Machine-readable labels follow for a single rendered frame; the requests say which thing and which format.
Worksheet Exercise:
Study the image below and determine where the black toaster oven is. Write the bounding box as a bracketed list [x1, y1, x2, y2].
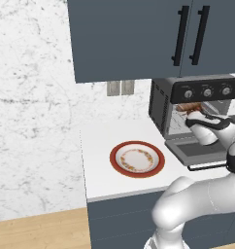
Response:
[148, 74, 235, 141]

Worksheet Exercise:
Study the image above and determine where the black oven door handle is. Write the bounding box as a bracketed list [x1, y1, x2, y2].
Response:
[186, 160, 229, 172]

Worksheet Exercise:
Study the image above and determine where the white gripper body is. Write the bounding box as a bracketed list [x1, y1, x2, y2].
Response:
[185, 110, 208, 128]

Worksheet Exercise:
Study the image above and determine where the toaster oven door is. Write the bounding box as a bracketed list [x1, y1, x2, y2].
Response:
[164, 137, 233, 166]

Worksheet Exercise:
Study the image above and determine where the dark blue base cupboard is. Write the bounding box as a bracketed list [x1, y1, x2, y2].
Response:
[86, 189, 235, 249]

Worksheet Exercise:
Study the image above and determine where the red rimmed white plate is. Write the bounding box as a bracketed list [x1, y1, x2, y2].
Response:
[109, 140, 166, 179]

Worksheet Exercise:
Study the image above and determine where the brown baguette bread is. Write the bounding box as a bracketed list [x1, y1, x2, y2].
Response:
[176, 102, 202, 114]

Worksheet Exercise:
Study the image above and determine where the black cupboard handle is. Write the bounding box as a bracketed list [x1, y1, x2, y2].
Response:
[188, 5, 211, 66]
[170, 5, 190, 67]

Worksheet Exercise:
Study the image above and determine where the dark blue cupboard door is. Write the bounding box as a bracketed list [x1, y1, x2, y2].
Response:
[67, 0, 192, 85]
[180, 0, 235, 78]

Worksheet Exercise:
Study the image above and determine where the grey wall outlet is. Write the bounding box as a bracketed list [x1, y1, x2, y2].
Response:
[106, 81, 121, 97]
[120, 80, 136, 96]

